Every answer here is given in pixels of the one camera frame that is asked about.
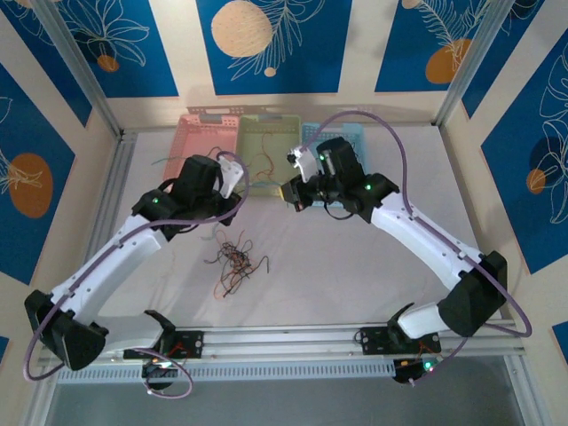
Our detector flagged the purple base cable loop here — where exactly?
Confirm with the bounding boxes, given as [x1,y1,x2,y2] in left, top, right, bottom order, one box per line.
[132,348,194,400]

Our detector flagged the grey slotted cable duct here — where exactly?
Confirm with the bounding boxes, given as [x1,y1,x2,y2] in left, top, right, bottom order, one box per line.
[57,357,400,385]

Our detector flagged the aluminium frame post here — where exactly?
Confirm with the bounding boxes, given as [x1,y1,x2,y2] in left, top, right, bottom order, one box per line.
[432,0,520,128]
[33,0,128,138]

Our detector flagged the left control board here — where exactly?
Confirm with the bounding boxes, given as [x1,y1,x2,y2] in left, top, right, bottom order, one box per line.
[140,359,181,391]

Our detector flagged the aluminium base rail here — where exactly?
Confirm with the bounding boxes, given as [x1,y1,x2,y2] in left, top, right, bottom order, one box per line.
[175,323,527,356]

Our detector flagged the thin orange wire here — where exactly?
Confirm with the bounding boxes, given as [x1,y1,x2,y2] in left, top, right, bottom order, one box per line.
[214,248,254,299]
[259,131,276,175]

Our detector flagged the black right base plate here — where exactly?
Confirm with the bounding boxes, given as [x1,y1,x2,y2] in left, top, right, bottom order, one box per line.
[354,326,445,356]

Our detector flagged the control board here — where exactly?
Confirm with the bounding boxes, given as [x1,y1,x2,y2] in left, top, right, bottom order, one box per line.
[392,357,445,386]
[140,359,181,391]

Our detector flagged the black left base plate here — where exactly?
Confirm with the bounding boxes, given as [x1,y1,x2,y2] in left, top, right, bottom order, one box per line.
[123,327,206,360]

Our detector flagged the thick black wire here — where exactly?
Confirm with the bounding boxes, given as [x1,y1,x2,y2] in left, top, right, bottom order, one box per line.
[203,230,272,289]

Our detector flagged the right control board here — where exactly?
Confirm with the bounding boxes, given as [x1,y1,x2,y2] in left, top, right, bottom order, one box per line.
[392,357,445,386]

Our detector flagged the pink perforated plastic basket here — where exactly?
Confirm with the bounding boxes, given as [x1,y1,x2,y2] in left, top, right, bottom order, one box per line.
[162,113,241,178]

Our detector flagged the green wire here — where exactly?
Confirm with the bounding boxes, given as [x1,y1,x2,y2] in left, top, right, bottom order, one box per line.
[201,221,223,243]

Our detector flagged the green perforated plastic basket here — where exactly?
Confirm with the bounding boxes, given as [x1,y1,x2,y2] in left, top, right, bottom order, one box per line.
[234,114,304,199]

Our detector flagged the blue perforated plastic basket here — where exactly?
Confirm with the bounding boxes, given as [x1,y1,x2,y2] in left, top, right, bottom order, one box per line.
[300,122,369,209]

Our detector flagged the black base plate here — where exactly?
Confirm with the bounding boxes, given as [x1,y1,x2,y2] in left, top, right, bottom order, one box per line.
[123,327,206,360]
[354,326,445,356]

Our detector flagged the thin black wire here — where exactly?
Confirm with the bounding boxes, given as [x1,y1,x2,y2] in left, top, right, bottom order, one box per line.
[203,239,254,276]

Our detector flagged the aluminium side rail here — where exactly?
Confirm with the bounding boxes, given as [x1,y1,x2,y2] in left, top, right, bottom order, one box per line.
[86,130,137,285]

